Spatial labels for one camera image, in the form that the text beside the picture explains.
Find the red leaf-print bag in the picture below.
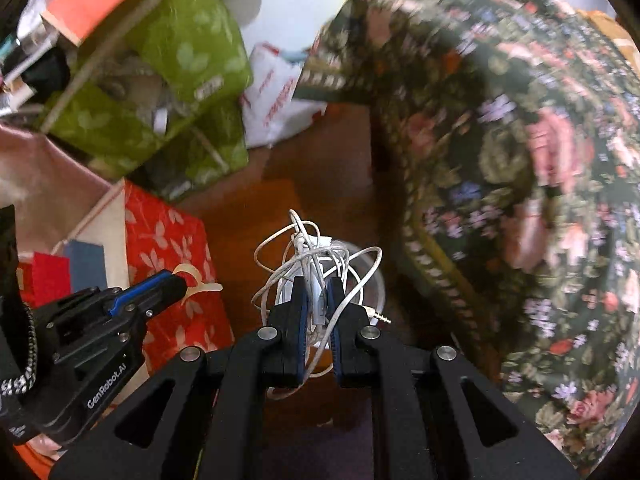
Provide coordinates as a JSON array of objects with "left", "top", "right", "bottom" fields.
[{"left": 15, "top": 177, "right": 237, "bottom": 378}]

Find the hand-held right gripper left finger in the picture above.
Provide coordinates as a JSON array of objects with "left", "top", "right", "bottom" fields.
[{"left": 50, "top": 277, "right": 308, "bottom": 480}]

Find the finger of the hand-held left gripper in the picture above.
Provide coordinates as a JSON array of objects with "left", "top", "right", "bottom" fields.
[
  {"left": 122, "top": 275, "right": 194, "bottom": 324},
  {"left": 107, "top": 268, "right": 177, "bottom": 317}
]

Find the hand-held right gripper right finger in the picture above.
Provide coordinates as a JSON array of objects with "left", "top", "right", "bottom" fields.
[{"left": 327, "top": 278, "right": 581, "bottom": 480}]

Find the white plastic bag red print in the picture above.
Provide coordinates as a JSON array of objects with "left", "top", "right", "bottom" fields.
[{"left": 239, "top": 42, "right": 332, "bottom": 149}]

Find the pink cloth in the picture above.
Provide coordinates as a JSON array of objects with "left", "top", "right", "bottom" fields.
[{"left": 0, "top": 121, "right": 127, "bottom": 257}]

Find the dark floral tablecloth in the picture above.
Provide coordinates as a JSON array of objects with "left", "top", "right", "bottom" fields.
[{"left": 292, "top": 0, "right": 640, "bottom": 477}]

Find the white earphone cable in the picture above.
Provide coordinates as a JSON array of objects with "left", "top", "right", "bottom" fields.
[{"left": 251, "top": 209, "right": 394, "bottom": 402}]

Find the black white wrist strap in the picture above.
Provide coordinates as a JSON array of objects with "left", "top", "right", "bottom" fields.
[{"left": 0, "top": 304, "right": 40, "bottom": 403}]

